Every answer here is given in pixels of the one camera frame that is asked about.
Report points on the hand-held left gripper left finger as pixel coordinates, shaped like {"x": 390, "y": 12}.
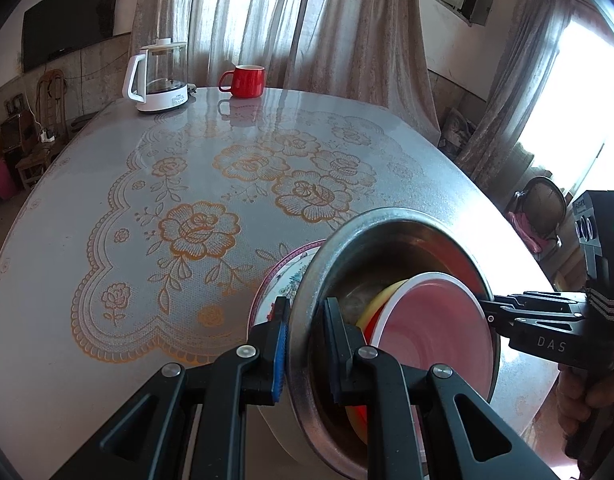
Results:
{"x": 281, "y": 360}

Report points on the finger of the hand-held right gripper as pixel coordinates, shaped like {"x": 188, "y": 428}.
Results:
{"x": 542, "y": 300}
{"x": 512, "y": 317}

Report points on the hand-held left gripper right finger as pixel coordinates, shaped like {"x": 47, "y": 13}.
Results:
{"x": 337, "y": 340}

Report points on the stainless steel bowl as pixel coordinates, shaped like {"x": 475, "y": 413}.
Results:
{"x": 307, "y": 355}

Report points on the yellow bowl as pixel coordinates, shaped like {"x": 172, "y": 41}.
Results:
{"x": 382, "y": 302}

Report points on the white plate red character print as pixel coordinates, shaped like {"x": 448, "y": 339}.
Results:
{"x": 292, "y": 280}

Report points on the large purple floral rim plate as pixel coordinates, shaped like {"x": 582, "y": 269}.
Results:
{"x": 287, "y": 435}

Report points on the red plastic bowl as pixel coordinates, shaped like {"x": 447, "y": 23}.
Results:
{"x": 427, "y": 330}

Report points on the person's right hand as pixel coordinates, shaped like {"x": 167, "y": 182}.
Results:
{"x": 572, "y": 410}

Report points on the pink cloth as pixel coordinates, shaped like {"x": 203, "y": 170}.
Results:
{"x": 527, "y": 232}

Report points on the dark round back chair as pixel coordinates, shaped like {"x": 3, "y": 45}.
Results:
{"x": 542, "y": 195}

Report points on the narrow beige lace curtain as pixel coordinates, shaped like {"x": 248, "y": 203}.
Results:
{"x": 517, "y": 85}

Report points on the red mug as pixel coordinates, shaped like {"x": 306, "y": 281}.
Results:
{"x": 247, "y": 82}

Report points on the white glass electric kettle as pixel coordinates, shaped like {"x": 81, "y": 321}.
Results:
{"x": 162, "y": 97}

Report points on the small wooden stool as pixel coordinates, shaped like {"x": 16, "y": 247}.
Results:
{"x": 32, "y": 165}

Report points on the wide beige lace curtain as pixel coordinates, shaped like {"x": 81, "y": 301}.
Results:
{"x": 287, "y": 25}

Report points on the white power strip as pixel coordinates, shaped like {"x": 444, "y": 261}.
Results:
{"x": 47, "y": 135}

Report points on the black wall television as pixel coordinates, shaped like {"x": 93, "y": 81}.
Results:
{"x": 67, "y": 20}

